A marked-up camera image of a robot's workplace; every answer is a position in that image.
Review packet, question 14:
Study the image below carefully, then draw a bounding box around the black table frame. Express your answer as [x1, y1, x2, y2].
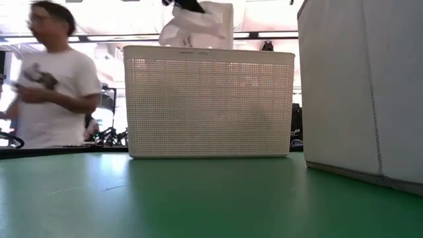
[0, 145, 130, 161]

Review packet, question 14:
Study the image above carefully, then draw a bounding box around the black overhead beam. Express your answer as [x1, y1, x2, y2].
[0, 31, 298, 44]

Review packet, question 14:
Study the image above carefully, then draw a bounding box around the grey fabric bin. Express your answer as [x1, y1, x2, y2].
[296, 0, 423, 198]

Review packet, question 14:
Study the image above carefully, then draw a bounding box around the black rectangular object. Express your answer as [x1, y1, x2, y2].
[290, 102, 303, 133]

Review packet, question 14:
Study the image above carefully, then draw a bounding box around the white perforated plastic basket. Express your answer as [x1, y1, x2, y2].
[122, 45, 296, 159]

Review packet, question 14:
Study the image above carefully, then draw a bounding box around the black metal rack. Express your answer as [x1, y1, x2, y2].
[98, 86, 117, 133]

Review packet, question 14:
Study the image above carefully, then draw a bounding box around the small white cloth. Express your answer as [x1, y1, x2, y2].
[158, 1, 235, 50]

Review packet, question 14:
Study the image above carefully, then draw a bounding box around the green table mat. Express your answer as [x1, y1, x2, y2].
[0, 151, 423, 238]

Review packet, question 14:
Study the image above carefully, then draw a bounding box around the black cable loop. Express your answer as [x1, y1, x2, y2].
[0, 131, 26, 149]

